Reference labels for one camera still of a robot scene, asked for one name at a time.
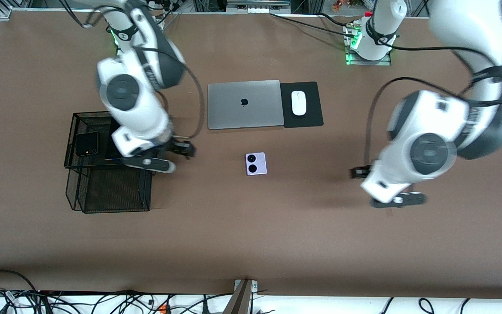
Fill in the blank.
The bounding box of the long black smartphone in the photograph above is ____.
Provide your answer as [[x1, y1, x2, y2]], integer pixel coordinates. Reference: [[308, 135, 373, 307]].
[[104, 118, 123, 160]]

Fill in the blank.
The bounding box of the lilac flip phone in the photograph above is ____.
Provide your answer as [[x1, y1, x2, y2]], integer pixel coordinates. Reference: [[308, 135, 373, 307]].
[[245, 152, 268, 176]]

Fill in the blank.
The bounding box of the small black flip phone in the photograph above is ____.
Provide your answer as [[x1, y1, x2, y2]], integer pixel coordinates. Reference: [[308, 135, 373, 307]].
[[75, 130, 99, 157]]

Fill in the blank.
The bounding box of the silver laptop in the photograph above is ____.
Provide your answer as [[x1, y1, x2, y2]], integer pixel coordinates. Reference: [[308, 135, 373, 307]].
[[207, 79, 285, 130]]

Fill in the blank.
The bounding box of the black mouse pad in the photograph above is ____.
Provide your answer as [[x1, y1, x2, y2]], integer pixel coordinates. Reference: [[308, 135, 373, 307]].
[[280, 81, 324, 129]]

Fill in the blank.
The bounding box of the black mesh two-tier tray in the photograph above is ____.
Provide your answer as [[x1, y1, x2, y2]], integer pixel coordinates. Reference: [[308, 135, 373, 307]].
[[64, 110, 158, 214]]

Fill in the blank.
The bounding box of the white computer mouse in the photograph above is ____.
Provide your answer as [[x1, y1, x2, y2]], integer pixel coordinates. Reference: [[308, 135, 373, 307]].
[[291, 90, 307, 116]]

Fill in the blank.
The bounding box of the grey power strip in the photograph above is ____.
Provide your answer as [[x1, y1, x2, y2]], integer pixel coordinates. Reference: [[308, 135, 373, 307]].
[[226, 0, 292, 14]]

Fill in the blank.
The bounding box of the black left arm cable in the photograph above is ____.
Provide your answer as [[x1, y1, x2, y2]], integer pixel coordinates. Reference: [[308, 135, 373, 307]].
[[363, 26, 502, 166]]

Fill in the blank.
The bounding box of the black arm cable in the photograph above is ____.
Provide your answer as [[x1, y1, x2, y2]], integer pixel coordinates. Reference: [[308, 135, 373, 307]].
[[363, 26, 502, 166], [61, 0, 206, 140]]

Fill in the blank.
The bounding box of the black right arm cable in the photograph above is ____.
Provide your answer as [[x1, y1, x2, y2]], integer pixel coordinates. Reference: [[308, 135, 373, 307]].
[[61, 0, 206, 140]]

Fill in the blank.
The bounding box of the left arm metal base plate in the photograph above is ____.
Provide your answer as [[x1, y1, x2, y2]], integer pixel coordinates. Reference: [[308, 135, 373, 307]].
[[346, 50, 392, 66]]

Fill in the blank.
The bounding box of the black cable on table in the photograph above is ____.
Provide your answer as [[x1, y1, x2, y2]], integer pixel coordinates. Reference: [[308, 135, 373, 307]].
[[270, 12, 356, 39]]

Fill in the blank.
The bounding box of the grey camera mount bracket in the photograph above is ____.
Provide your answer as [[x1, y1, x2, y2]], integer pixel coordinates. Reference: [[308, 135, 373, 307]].
[[224, 279, 259, 314]]

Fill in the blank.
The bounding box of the black floor cable bundle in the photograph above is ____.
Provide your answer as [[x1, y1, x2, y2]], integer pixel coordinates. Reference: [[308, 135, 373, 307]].
[[0, 288, 234, 314]]

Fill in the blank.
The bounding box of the black floor cable loop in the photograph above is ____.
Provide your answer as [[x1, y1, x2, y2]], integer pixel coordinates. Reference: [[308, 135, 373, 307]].
[[0, 269, 38, 292]]

